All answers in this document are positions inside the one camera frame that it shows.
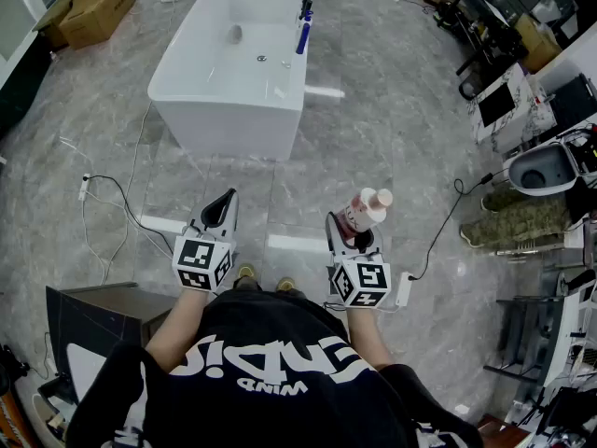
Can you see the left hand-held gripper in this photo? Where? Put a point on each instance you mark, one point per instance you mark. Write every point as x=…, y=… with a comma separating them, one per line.
x=200, y=261

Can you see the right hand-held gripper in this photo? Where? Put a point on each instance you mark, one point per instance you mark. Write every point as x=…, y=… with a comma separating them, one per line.
x=361, y=280

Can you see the pink bottle white cap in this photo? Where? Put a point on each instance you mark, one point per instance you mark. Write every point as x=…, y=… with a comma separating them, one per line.
x=366, y=210

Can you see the white bathtub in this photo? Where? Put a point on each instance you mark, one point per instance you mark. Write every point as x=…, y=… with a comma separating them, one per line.
x=224, y=110

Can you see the person's left forearm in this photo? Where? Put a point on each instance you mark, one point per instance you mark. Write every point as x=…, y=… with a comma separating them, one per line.
x=179, y=320

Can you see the person's right forearm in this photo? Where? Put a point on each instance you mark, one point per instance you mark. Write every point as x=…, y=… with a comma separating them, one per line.
x=368, y=339

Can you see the person's left shoe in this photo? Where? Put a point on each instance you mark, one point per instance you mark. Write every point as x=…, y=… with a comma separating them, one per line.
x=246, y=271

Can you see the person's shoe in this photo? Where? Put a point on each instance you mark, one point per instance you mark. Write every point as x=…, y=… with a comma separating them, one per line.
x=246, y=271
x=285, y=284

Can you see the person's right shoe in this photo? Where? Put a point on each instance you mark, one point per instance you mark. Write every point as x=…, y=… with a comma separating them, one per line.
x=285, y=284

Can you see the person's black printed shirt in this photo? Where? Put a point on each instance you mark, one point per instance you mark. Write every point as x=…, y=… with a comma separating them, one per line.
x=261, y=329

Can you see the dark cabinet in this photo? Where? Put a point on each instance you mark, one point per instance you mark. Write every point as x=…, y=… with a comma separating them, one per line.
x=102, y=315

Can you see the white toilet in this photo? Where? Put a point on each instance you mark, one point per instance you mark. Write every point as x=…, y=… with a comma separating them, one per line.
x=527, y=159

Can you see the black metal stand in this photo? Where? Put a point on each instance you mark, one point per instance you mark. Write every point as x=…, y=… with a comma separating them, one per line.
x=522, y=339

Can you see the marble cabinet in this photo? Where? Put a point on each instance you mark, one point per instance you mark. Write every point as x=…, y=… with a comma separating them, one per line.
x=522, y=124

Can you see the white bottle with blue cap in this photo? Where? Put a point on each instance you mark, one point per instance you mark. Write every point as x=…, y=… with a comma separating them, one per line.
x=308, y=15

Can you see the dark green canister vacuum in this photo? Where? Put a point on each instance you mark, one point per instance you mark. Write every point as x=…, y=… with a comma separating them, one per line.
x=448, y=16

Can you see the large cardboard box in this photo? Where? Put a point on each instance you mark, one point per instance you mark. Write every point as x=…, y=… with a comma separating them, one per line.
x=93, y=12

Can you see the black metal rack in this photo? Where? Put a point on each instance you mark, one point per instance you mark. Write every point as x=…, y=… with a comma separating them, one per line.
x=485, y=31

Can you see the small cardboard box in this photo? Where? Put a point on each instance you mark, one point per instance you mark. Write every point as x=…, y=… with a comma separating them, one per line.
x=53, y=21

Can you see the brown cardboard box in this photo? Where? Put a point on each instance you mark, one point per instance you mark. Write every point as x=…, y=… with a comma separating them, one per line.
x=538, y=45

